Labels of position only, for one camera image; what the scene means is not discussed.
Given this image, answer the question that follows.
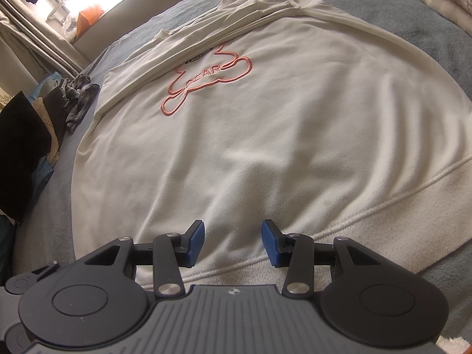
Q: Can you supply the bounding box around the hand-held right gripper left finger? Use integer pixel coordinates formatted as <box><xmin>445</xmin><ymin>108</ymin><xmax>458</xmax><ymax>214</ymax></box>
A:
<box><xmin>70</xmin><ymin>220</ymin><xmax>206</xmax><ymax>299</ymax></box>

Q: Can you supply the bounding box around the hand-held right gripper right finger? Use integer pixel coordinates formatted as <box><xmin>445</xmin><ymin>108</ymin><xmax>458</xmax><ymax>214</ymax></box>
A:
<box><xmin>261</xmin><ymin>219</ymin><xmax>397</xmax><ymax>298</ymax></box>

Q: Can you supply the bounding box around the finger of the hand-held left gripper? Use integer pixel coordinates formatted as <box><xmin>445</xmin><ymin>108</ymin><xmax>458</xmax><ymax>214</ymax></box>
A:
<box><xmin>31</xmin><ymin>260</ymin><xmax>62</xmax><ymax>280</ymax></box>

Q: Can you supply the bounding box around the white sweatshirt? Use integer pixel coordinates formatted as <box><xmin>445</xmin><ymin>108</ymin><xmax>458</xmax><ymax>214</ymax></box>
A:
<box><xmin>72</xmin><ymin>0</ymin><xmax>472</xmax><ymax>291</ymax></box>

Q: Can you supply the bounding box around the beige cloth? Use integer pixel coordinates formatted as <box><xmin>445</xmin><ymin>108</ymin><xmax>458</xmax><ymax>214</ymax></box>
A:
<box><xmin>33</xmin><ymin>96</ymin><xmax>61</xmax><ymax>166</ymax></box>

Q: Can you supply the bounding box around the dark grey cloth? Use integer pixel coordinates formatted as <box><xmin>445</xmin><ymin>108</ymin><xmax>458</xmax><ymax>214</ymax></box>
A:
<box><xmin>44</xmin><ymin>85</ymin><xmax>70</xmax><ymax>144</ymax></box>

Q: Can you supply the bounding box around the plaid shirt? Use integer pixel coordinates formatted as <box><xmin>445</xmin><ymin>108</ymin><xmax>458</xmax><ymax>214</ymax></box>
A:
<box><xmin>65</xmin><ymin>74</ymin><xmax>100</xmax><ymax>133</ymax></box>

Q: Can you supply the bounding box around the grey curtain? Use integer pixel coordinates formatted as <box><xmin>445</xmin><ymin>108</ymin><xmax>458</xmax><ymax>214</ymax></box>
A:
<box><xmin>0</xmin><ymin>0</ymin><xmax>89</xmax><ymax>78</ymax></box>

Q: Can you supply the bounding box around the orange bag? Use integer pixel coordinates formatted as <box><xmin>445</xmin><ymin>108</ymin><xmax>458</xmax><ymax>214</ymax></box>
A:
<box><xmin>77</xmin><ymin>4</ymin><xmax>105</xmax><ymax>27</ymax></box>

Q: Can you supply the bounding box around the white folded garment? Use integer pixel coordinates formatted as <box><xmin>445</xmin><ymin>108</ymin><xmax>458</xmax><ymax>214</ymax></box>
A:
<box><xmin>417</xmin><ymin>0</ymin><xmax>472</xmax><ymax>34</ymax></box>

